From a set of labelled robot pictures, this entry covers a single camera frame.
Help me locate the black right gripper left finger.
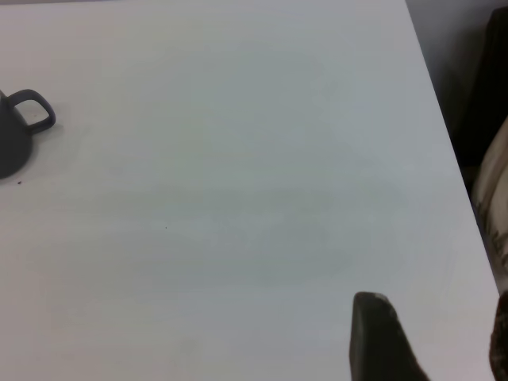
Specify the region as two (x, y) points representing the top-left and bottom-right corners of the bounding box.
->
(348, 291), (432, 381)

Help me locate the dark grey ceramic mug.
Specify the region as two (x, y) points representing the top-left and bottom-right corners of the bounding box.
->
(0, 89), (56, 179)

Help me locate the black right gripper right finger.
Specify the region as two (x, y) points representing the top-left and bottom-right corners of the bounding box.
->
(490, 291), (508, 381)

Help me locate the beige crumpled cloth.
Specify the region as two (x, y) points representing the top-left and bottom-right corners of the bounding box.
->
(471, 117), (508, 294)

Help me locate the black chair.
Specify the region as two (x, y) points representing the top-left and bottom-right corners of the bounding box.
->
(452, 7), (508, 187)

